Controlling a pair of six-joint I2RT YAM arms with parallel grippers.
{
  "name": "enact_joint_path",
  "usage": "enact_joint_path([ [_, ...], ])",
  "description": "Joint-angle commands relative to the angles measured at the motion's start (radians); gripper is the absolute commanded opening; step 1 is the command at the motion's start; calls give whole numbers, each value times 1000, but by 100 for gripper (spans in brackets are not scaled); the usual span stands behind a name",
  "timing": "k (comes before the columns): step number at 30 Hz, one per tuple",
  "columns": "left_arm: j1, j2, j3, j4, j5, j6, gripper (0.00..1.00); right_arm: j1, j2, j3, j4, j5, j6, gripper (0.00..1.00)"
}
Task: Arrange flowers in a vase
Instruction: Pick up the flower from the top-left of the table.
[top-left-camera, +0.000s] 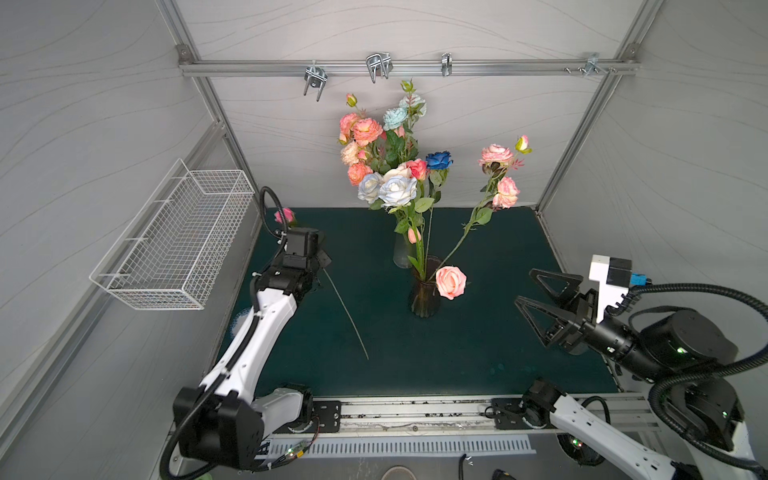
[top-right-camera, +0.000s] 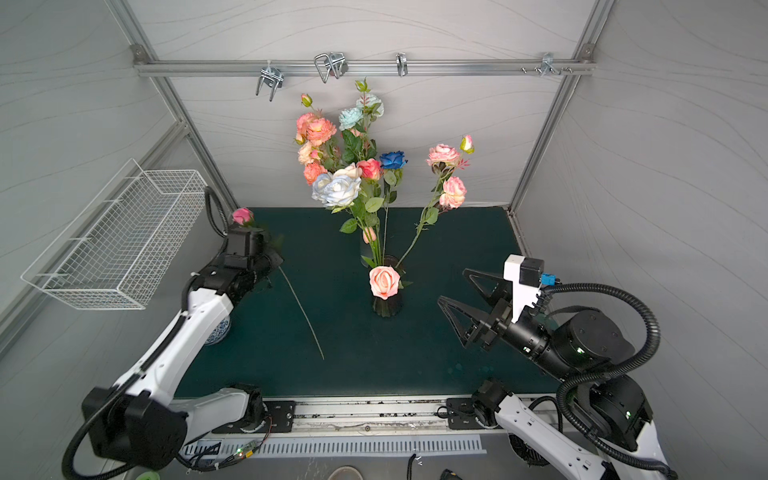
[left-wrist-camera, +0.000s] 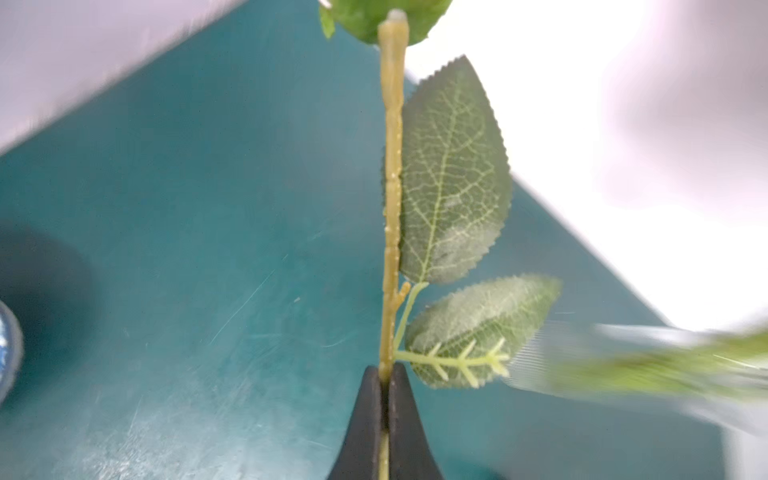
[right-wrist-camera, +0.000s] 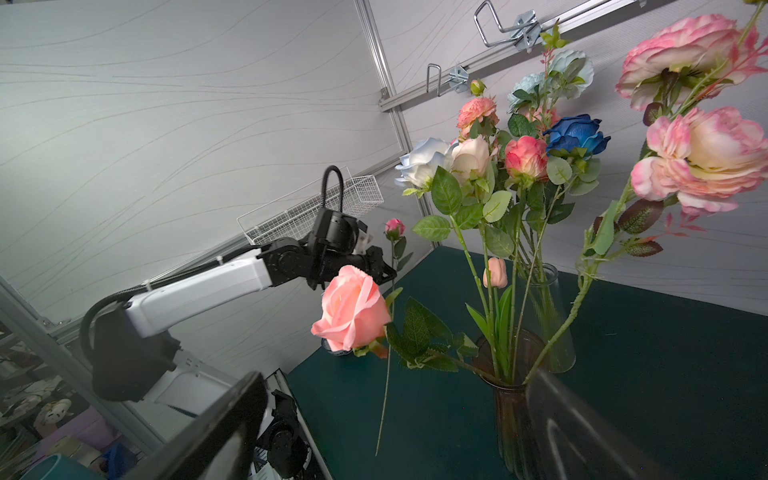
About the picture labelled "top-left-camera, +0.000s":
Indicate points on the aluminium crossbar rail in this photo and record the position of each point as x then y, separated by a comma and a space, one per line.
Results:
400, 68

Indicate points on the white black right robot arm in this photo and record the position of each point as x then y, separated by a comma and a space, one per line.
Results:
684, 357

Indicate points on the blue white ceramic bowl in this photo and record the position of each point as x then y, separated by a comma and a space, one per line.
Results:
238, 322

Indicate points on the pale blue flower stem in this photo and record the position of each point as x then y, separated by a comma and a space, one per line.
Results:
398, 144

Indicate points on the metal ring clamp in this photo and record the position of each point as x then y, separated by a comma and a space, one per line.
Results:
446, 64

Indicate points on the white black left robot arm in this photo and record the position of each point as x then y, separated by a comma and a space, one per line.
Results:
221, 422

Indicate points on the white wire basket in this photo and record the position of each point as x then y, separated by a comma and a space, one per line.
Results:
169, 256

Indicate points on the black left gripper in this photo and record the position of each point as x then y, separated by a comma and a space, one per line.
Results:
320, 260

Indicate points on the metal hook clamp middle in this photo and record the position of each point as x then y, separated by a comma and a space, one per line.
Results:
379, 65

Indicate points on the red ribbed glass vase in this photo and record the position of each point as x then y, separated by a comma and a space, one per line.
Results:
424, 298

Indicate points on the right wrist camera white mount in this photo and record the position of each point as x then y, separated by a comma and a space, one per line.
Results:
614, 276

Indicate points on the deep pink red rose stem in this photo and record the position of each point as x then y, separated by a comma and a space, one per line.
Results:
419, 173

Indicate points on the large light pink rose stem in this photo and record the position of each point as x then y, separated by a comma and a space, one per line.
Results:
450, 282

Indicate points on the metal bolt clamp right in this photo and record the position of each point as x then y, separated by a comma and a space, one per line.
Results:
592, 67

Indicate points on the metal hook clamp left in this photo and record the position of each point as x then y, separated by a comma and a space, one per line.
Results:
315, 78

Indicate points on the white slotted cable duct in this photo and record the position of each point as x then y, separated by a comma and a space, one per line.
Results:
424, 446

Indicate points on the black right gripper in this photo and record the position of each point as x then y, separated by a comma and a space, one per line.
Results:
578, 318

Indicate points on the cream rose stem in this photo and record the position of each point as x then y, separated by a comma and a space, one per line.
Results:
400, 171

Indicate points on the dark blue rose stem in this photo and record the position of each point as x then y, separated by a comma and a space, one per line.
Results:
438, 166

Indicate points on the peach multi-bloom rose stem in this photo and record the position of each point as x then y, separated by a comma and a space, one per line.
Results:
356, 158

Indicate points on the pink rose stem with bud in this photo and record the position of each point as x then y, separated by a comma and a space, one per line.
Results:
500, 191

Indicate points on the metal hook clamp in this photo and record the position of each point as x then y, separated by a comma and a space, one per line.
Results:
315, 78
379, 65

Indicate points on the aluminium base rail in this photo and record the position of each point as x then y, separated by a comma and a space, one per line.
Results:
464, 415

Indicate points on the white blue rose stem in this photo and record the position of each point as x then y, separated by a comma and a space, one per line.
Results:
408, 201

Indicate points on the clear glass vase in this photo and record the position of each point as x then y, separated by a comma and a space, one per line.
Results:
403, 250

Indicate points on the magenta pink rose stem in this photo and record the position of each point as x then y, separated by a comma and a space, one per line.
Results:
287, 217

